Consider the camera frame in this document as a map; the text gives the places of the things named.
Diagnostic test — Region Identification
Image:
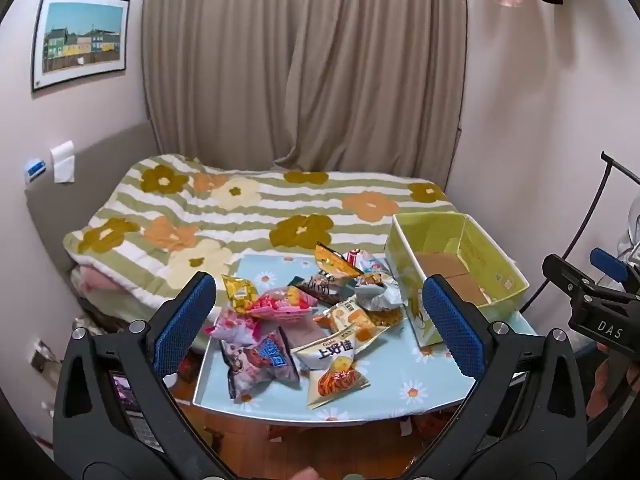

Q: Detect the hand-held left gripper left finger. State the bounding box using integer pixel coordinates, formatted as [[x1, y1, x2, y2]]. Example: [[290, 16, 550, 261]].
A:
[[52, 271, 222, 480]]

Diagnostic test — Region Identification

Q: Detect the framed houses picture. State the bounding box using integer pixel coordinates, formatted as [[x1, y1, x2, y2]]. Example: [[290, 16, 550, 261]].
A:
[[31, 0, 131, 94]]

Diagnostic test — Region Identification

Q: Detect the silver foil snack packet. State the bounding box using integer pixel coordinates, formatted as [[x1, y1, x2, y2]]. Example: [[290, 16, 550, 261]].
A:
[[352, 272, 405, 313]]

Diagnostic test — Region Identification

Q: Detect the person's right hand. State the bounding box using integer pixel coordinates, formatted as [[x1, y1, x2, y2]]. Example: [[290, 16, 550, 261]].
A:
[[586, 344, 640, 421]]

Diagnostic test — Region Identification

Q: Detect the beige curtain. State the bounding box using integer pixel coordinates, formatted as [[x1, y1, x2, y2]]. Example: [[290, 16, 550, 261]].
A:
[[141, 0, 469, 175]]

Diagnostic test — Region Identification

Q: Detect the pink pillow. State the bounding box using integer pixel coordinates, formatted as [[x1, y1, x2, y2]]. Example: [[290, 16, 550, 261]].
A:
[[74, 267, 133, 295]]

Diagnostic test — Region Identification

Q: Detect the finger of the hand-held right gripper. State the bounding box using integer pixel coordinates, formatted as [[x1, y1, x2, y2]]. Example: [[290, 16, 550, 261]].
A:
[[542, 254, 606, 308], [589, 247, 640, 293]]

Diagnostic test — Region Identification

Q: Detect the bright pink candy packet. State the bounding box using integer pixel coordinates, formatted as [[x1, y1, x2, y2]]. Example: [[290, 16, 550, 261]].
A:
[[247, 285, 320, 322]]

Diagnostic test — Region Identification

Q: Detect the blue white wall holder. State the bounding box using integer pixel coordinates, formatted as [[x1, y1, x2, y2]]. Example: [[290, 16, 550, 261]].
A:
[[25, 158, 49, 184]]

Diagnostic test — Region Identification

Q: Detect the striped floral blanket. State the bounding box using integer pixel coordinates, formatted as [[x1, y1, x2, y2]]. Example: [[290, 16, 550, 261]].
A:
[[62, 154, 455, 311]]

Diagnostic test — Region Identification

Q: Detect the white tissue paper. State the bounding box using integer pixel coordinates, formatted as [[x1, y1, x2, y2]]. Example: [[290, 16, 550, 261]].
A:
[[50, 141, 76, 184]]

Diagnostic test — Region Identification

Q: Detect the black cable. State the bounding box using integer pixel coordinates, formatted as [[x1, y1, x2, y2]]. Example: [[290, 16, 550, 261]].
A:
[[520, 151, 640, 313]]

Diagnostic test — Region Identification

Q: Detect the white orange chips packet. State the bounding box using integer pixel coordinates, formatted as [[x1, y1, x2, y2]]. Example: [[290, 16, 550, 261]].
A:
[[291, 327, 373, 410]]

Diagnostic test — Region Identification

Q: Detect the pink white snack packet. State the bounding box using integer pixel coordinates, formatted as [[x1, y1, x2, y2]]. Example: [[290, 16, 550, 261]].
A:
[[206, 309, 262, 353]]

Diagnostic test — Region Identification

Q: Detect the cartoon print snack packet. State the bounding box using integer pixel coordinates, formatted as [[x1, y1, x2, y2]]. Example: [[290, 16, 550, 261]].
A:
[[227, 329, 302, 401]]

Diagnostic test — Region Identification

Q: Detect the white red snack packet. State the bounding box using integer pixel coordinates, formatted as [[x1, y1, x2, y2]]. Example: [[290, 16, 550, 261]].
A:
[[344, 249, 393, 276]]

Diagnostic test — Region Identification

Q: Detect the dark brown snack packet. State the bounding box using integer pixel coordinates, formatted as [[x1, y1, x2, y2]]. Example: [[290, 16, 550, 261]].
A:
[[292, 270, 353, 307]]

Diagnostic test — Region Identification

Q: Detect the clear plastic bag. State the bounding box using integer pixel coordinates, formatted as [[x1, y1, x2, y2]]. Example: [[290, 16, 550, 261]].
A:
[[617, 207, 640, 263]]

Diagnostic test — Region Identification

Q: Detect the grey padded headboard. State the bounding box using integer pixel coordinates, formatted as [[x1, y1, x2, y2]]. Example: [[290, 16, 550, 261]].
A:
[[25, 120, 167, 281]]

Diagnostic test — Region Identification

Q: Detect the gold snack packet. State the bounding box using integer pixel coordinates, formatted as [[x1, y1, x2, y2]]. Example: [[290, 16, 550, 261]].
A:
[[221, 274, 262, 315]]

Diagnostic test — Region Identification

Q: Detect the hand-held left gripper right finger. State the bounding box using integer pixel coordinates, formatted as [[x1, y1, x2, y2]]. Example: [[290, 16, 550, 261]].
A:
[[409, 274, 587, 480]]

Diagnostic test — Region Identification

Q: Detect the yellow-green cardboard box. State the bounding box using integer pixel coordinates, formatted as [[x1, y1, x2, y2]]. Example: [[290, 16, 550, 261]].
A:
[[384, 212, 531, 348]]

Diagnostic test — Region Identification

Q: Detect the yellow orange snack packet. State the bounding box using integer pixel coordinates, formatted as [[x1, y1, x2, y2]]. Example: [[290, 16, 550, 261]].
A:
[[313, 241, 364, 279]]

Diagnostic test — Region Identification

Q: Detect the daisy print tablecloth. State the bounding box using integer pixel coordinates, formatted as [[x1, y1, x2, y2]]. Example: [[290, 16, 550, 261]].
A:
[[192, 252, 540, 424]]

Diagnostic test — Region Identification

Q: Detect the wall socket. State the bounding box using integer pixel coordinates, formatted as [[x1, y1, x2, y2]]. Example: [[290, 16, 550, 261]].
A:
[[29, 339, 62, 377]]

